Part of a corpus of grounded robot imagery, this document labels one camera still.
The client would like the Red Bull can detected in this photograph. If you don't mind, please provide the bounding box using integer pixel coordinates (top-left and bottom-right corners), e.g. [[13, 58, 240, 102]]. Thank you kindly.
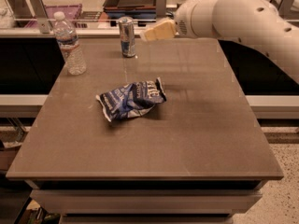
[[118, 17, 135, 58]]

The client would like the middle metal rail bracket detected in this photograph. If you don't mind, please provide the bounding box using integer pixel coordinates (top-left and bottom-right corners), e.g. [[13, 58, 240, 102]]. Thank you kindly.
[[156, 0, 166, 18]]

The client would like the left metal rail bracket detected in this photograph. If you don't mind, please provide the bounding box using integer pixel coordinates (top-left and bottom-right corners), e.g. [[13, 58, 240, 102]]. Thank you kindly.
[[30, 0, 51, 34]]

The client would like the dark tray stack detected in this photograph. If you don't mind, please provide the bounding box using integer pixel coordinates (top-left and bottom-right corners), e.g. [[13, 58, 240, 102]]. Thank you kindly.
[[103, 0, 156, 20]]

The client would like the metal rail bracket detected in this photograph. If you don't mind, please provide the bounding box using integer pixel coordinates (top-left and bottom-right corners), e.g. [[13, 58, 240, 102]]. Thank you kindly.
[[156, 0, 166, 18], [30, 0, 51, 34], [278, 0, 294, 17]]

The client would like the right metal rail bracket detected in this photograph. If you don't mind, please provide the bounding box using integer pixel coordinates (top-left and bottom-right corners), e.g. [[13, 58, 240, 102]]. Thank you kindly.
[[278, 0, 294, 17]]

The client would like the purple plastic crate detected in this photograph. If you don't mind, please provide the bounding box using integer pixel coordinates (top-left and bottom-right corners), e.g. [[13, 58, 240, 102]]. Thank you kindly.
[[24, 3, 84, 29]]

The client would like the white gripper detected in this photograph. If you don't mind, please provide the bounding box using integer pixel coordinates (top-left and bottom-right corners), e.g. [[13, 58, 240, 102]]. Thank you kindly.
[[140, 0, 219, 41]]

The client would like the clear plastic water bottle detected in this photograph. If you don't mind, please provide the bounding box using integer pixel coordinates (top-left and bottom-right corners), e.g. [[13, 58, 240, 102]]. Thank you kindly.
[[53, 11, 87, 76]]

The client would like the blue crumpled chip bag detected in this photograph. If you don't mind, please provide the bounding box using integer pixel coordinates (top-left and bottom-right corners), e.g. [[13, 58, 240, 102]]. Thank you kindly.
[[95, 77, 166, 122]]

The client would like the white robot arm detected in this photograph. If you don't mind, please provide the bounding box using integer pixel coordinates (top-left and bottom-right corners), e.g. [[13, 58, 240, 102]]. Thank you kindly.
[[140, 0, 299, 83]]

